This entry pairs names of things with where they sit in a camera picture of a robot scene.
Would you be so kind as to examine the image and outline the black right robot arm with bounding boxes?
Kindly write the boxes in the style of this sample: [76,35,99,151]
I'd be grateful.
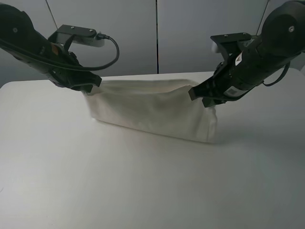
[188,0,305,107]

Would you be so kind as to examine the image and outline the white towel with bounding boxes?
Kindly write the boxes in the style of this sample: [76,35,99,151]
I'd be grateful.
[83,79,217,143]

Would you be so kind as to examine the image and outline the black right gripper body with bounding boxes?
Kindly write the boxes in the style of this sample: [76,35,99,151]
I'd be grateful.
[202,62,245,103]

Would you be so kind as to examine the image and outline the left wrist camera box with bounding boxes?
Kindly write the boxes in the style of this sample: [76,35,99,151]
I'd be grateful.
[48,24,105,50]

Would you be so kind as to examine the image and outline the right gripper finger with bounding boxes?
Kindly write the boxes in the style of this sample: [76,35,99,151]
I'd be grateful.
[188,82,216,100]
[202,96,226,108]

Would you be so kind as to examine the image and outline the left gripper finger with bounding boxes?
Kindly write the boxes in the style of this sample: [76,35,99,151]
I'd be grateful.
[71,72,102,86]
[71,84,93,93]

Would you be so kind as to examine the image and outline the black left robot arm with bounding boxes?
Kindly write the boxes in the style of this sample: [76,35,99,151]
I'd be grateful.
[0,3,102,93]

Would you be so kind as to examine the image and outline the right camera black cable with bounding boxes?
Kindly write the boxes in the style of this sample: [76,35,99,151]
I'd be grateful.
[261,57,293,87]

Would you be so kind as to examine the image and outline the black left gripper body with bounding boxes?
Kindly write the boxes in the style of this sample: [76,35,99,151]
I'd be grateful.
[46,65,81,90]

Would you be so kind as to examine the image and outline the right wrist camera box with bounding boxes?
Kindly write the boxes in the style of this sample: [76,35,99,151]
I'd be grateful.
[210,32,252,62]

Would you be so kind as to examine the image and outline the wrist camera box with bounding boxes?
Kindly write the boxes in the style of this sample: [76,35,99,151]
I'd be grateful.
[210,32,252,62]
[48,24,105,50]

